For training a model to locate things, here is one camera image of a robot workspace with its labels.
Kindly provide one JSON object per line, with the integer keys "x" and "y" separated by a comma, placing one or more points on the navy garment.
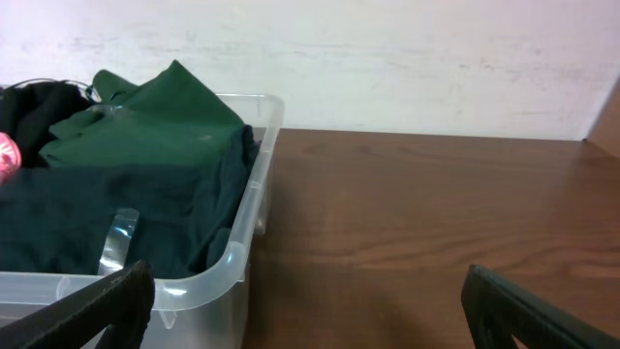
{"x": 56, "y": 220}

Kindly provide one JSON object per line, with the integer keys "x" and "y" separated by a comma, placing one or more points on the pink garment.
{"x": 10, "y": 157}

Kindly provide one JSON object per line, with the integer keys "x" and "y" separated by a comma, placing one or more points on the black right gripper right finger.
{"x": 500, "y": 314}

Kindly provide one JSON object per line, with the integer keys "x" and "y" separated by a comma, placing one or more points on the black garment with tape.
{"x": 28, "y": 110}

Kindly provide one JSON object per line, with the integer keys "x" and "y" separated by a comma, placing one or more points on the dark green garment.
{"x": 172, "y": 119}

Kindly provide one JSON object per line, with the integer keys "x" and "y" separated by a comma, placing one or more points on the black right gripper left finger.
{"x": 116, "y": 308}

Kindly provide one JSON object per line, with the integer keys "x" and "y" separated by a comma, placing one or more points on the clear plastic storage bin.
{"x": 208, "y": 310}

